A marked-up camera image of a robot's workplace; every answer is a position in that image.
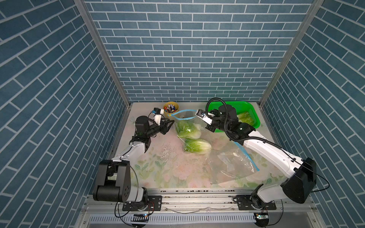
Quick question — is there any aluminium rail frame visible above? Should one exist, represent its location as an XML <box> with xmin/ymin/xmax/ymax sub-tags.
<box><xmin>76</xmin><ymin>188</ymin><xmax>325</xmax><ymax>228</ymax></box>

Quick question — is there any green plastic basket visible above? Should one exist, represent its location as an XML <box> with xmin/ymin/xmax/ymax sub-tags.
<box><xmin>204</xmin><ymin>100</ymin><xmax>260</xmax><ymax>132</ymax></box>

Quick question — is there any yellow pen cup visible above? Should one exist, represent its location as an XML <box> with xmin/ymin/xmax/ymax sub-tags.
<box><xmin>163</xmin><ymin>101</ymin><xmax>179</xmax><ymax>114</ymax></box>

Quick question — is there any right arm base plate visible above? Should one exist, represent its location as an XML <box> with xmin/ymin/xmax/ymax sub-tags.
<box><xmin>232</xmin><ymin>195</ymin><xmax>277</xmax><ymax>211</ymax></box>

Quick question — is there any clear zipper bag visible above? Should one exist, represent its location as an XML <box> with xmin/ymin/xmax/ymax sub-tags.
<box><xmin>152</xmin><ymin>117</ymin><xmax>213</xmax><ymax>173</ymax></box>
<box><xmin>207</xmin><ymin>141</ymin><xmax>259</xmax><ymax>184</ymax></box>

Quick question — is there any chinese cabbage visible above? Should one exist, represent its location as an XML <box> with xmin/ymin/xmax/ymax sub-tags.
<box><xmin>176</xmin><ymin>120</ymin><xmax>202</xmax><ymax>139</ymax></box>
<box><xmin>184</xmin><ymin>139</ymin><xmax>212</xmax><ymax>154</ymax></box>
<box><xmin>237</xmin><ymin>112</ymin><xmax>255</xmax><ymax>126</ymax></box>

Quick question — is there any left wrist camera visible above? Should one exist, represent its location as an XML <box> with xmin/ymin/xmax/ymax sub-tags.
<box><xmin>152</xmin><ymin>107</ymin><xmax>164</xmax><ymax>116</ymax></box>

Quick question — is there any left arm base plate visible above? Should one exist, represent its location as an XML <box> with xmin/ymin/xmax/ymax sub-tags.
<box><xmin>122</xmin><ymin>195</ymin><xmax>162</xmax><ymax>212</ymax></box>

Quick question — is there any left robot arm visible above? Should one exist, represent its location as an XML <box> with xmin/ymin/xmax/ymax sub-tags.
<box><xmin>93</xmin><ymin>115</ymin><xmax>174</xmax><ymax>205</ymax></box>

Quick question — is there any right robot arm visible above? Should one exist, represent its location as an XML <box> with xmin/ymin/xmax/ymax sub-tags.
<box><xmin>196</xmin><ymin>104</ymin><xmax>317</xmax><ymax>209</ymax></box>

